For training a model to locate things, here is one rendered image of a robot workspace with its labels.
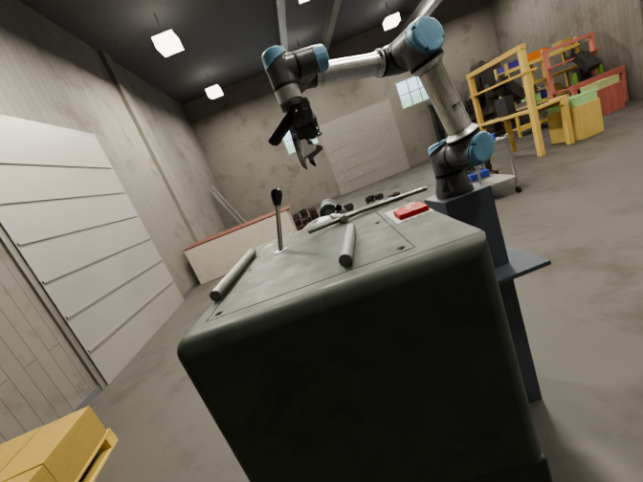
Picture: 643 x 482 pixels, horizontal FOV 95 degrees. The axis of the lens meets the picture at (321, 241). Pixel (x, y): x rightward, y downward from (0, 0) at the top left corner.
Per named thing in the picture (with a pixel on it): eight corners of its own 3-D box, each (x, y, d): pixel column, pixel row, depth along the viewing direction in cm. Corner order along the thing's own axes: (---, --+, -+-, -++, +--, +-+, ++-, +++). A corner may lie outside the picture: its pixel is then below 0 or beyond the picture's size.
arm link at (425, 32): (472, 158, 121) (408, 29, 106) (503, 152, 107) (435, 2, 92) (451, 175, 119) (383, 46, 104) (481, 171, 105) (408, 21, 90)
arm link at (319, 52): (314, 54, 97) (283, 63, 95) (324, 36, 87) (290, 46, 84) (322, 78, 99) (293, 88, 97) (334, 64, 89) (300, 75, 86)
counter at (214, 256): (210, 273, 736) (194, 242, 716) (302, 236, 736) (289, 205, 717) (200, 284, 656) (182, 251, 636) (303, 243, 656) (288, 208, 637)
